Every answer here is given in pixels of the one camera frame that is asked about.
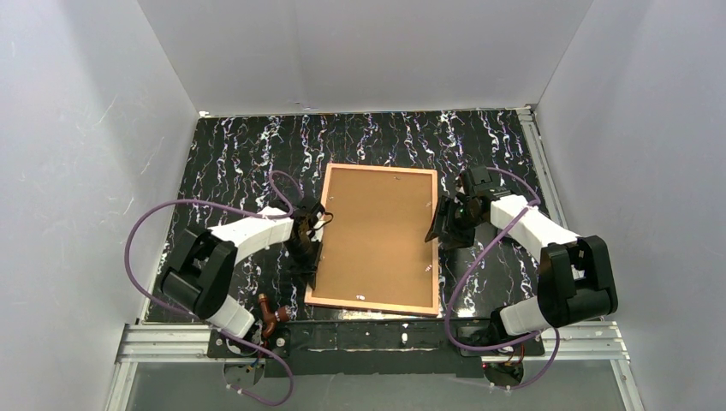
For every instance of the aluminium rail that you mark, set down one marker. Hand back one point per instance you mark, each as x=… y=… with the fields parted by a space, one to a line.
x=150 y=342
x=533 y=137

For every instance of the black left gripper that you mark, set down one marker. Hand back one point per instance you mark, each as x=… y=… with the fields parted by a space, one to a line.
x=309 y=241

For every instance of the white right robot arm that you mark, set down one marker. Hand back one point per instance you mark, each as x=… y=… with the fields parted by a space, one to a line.
x=575 y=278

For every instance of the aluminium right side rail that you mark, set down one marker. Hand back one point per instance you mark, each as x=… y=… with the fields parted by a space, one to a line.
x=533 y=137

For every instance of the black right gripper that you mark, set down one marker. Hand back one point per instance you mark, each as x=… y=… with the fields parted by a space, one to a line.
x=446 y=221

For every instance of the copper pipe fitting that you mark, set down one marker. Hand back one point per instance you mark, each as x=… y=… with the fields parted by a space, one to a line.
x=271 y=318

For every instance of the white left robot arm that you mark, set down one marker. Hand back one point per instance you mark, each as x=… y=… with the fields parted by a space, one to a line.
x=198 y=272

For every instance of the aluminium front rail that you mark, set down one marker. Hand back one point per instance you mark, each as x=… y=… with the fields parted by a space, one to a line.
x=150 y=342

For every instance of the brown backing board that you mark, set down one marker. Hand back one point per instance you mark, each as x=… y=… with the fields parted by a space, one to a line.
x=374 y=238

